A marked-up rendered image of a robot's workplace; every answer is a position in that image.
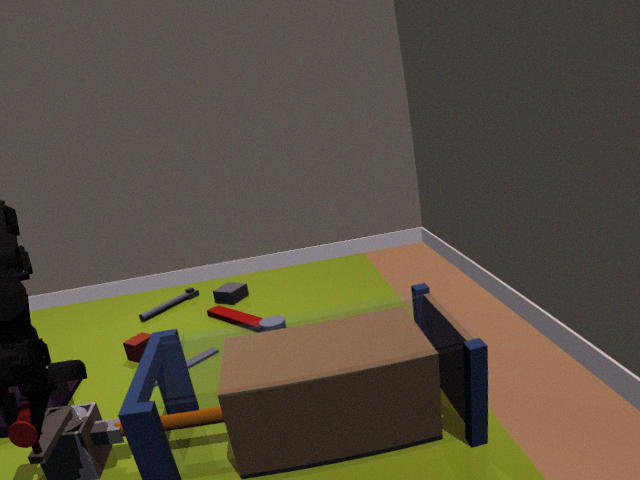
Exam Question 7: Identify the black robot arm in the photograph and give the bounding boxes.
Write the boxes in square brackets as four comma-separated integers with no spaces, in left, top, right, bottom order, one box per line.
[0,200,52,382]

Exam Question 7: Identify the dark red flat bar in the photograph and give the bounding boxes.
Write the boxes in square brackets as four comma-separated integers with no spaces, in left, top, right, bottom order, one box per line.
[207,305,263,324]

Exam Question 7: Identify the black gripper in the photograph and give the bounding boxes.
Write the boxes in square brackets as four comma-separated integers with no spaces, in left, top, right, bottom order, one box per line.
[0,326,87,441]

